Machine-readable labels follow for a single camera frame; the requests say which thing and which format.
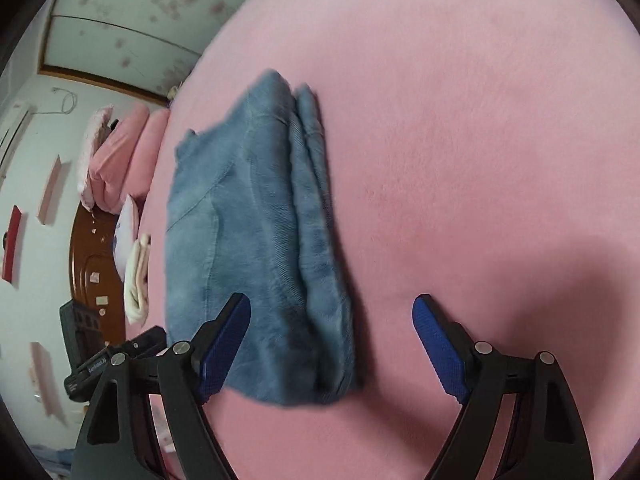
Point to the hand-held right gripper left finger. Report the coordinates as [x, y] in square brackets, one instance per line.
[225, 350]

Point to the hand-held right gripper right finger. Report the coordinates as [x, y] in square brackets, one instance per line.
[440, 350]

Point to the blue denim jeans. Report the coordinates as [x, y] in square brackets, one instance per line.
[260, 235]

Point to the black device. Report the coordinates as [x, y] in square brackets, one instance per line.
[80, 330]

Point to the cream folded cloth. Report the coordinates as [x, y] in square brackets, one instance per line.
[136, 280]

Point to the brown wooden headboard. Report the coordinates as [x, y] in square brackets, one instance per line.
[95, 260]

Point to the white pillow with blue print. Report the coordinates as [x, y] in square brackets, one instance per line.
[126, 235]

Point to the pink bed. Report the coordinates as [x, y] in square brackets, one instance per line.
[475, 160]

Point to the pink folded quilt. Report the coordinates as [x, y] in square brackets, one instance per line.
[117, 160]

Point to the floral light pink pillow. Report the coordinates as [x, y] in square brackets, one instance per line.
[90, 150]

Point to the white air conditioner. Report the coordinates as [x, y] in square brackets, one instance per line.
[12, 135]

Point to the white floral sliding wardrobe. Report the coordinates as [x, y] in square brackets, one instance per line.
[130, 20]

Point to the pink wall shelf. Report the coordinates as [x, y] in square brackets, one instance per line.
[49, 190]
[47, 380]

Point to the red wall shelf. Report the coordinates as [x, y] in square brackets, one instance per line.
[12, 245]

